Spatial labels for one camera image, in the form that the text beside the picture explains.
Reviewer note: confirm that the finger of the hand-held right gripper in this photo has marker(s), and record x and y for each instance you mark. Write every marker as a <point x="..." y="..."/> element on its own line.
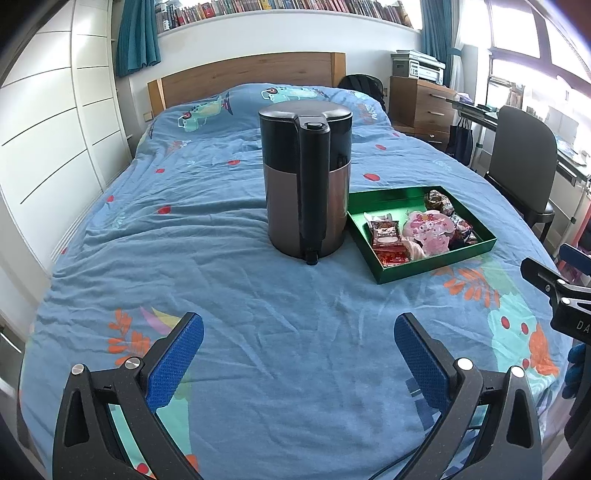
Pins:
<point x="577" y="258"/>
<point x="554" y="281"/>

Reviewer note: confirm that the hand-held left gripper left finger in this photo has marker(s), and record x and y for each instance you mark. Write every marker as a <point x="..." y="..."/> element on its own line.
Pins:
<point x="178" y="360"/>

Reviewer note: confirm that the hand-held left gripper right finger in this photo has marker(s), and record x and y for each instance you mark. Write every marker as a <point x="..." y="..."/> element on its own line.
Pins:
<point x="420" y="360"/>

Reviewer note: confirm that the green tray box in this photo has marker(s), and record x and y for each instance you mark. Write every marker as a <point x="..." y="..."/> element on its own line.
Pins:
<point x="429" y="267"/>

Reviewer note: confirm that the long red snack packet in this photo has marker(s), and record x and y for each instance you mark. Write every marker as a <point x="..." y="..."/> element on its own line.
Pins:
<point x="390" y="257"/>

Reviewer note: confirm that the pink cartoon snack packet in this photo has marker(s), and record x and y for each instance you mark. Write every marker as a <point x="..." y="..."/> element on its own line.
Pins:
<point x="429" y="228"/>

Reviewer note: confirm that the brown chip bag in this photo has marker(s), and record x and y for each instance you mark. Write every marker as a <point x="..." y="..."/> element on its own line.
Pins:
<point x="438" y="201"/>

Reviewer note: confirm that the person's right hand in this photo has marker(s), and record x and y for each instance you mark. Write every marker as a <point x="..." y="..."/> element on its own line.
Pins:
<point x="579" y="371"/>

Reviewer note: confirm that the black chair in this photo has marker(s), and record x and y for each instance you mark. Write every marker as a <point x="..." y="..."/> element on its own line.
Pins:
<point x="517" y="157"/>

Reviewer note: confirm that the dark blue shopping bag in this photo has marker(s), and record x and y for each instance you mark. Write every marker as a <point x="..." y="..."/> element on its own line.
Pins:
<point x="459" y="138"/>

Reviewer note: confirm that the glass desk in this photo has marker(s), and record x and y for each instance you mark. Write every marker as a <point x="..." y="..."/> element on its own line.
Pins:
<point x="475" y="112"/>

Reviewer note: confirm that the black and brown electric kettle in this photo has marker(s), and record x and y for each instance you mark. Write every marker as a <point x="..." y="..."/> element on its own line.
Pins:
<point x="286" y="198"/>

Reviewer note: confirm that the wooden dresser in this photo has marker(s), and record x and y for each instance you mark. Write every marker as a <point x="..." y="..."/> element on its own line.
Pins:
<point x="429" y="110"/>

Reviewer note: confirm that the window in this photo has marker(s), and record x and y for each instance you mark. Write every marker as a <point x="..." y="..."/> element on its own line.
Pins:
<point x="517" y="27"/>

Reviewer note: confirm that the white printer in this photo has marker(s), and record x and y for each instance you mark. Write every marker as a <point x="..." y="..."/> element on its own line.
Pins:
<point x="418" y="69"/>

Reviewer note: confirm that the teal curtain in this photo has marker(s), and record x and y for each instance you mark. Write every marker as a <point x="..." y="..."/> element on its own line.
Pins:
<point x="136" y="37"/>
<point x="436" y="32"/>

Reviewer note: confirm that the black backpack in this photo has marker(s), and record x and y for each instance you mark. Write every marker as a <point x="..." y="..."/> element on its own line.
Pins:
<point x="364" y="85"/>

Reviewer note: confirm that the white wardrobe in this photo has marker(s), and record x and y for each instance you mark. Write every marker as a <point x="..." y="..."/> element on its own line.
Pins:
<point x="55" y="115"/>

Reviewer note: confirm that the wooden headboard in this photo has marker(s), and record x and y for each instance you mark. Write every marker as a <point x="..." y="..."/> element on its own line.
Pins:
<point x="254" y="71"/>

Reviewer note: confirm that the row of books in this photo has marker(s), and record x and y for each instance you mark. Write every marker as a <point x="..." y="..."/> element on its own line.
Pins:
<point x="277" y="5"/>

